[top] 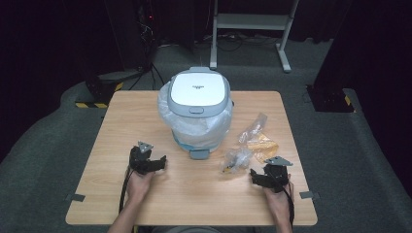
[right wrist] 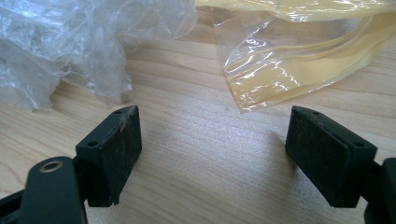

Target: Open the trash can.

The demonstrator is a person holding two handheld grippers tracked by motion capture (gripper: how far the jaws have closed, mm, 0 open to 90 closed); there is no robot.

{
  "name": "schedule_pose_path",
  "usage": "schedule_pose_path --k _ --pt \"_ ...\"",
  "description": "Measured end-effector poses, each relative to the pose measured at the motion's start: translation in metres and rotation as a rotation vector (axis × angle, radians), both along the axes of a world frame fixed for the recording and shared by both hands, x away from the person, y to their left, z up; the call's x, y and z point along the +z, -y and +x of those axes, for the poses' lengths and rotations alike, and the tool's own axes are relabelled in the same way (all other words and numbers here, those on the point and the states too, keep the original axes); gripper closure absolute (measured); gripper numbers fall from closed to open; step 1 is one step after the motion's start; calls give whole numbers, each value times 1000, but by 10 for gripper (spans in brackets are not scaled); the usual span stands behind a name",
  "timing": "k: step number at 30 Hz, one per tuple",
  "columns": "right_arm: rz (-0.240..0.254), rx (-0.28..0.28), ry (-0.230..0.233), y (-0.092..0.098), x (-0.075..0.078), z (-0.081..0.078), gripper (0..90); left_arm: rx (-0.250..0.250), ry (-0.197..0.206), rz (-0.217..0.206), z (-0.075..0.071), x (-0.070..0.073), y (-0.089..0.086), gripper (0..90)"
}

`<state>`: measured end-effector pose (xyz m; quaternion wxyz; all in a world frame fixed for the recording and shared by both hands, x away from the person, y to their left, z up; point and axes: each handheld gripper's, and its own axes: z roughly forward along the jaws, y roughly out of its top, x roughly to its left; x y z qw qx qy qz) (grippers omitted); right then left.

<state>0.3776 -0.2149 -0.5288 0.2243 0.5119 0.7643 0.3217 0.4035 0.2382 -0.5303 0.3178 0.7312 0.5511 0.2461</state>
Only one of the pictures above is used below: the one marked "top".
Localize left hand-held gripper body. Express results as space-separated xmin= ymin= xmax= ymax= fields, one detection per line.
xmin=129 ymin=141 xmax=155 ymax=174

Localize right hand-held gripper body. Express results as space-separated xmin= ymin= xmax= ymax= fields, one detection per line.
xmin=263 ymin=155 xmax=294 ymax=193

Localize yellow plastic wrapper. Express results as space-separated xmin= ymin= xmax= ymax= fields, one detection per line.
xmin=247 ymin=132 xmax=280 ymax=164

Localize clear plastic bin liner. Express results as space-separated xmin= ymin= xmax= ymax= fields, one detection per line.
xmin=157 ymin=81 xmax=235 ymax=150

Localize white pedal trash bin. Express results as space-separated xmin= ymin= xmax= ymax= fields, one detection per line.
xmin=157 ymin=66 xmax=235 ymax=160

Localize person's right hand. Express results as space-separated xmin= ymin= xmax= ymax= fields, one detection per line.
xmin=261 ymin=174 xmax=295 ymax=212

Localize person's left hand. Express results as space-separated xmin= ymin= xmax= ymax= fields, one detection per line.
xmin=125 ymin=168 xmax=156 ymax=203

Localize grey tape piece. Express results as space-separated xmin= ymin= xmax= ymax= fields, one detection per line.
xmin=299 ymin=190 xmax=320 ymax=200
xmin=66 ymin=192 xmax=86 ymax=203

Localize black base with yellow stripes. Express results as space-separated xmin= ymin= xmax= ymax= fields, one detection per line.
xmin=305 ymin=84 xmax=357 ymax=114
xmin=75 ymin=71 xmax=124 ymax=110

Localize white metal stand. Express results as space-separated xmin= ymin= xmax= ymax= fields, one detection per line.
xmin=209 ymin=0 xmax=300 ymax=73

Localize right hand-held gripper cable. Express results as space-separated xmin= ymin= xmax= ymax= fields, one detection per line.
xmin=275 ymin=174 xmax=295 ymax=227

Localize hand-held gripper cable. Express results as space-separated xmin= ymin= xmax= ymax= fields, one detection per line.
xmin=118 ymin=166 xmax=135 ymax=215
xmin=275 ymin=174 xmax=295 ymax=227

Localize left hand-held gripper cable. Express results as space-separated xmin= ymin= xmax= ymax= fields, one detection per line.
xmin=118 ymin=166 xmax=135 ymax=215

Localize tangled cables with red light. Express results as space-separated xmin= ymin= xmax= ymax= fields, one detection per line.
xmin=137 ymin=0 xmax=158 ymax=47

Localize black floor cables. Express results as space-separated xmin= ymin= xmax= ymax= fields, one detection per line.
xmin=193 ymin=30 xmax=280 ymax=52

